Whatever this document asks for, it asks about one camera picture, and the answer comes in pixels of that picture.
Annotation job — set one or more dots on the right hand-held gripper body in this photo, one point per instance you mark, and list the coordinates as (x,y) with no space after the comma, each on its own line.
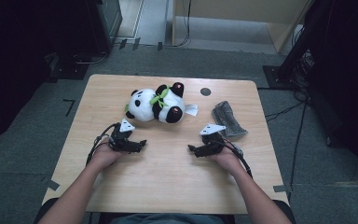
(213,141)

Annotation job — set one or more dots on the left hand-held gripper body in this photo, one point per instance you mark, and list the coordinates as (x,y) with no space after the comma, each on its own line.
(121,138)

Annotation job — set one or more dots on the grey fuzzy knitted scarf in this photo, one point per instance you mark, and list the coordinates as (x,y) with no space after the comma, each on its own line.
(228,119)

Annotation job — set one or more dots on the panda plush toy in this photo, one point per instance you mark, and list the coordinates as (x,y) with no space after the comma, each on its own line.
(143,107)

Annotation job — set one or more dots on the person's left hand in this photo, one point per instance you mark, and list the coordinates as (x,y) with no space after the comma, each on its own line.
(104,155)

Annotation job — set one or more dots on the person's right hand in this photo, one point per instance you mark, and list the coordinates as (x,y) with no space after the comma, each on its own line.
(230,161)

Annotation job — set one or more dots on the round dark table grommet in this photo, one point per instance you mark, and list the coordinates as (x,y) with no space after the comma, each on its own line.
(205,91)

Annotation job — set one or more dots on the black angled floor tape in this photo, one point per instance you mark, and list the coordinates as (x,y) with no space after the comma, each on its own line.
(70,107)

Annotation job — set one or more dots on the grey floor tape strip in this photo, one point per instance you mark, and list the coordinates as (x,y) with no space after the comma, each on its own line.
(279,188)
(52,184)

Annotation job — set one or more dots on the black equipment case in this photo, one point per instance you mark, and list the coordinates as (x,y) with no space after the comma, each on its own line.
(105,21)

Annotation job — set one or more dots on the black metal stand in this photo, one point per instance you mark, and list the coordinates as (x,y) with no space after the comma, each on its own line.
(301,43)

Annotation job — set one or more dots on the dark curtain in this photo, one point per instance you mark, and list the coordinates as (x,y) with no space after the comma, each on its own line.
(351,77)
(12,62)

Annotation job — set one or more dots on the light wooden cabinet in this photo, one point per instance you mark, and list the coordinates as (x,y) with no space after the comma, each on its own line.
(239,9)

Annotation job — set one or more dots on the black stand base plate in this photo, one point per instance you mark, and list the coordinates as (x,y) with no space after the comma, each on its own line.
(71,70)

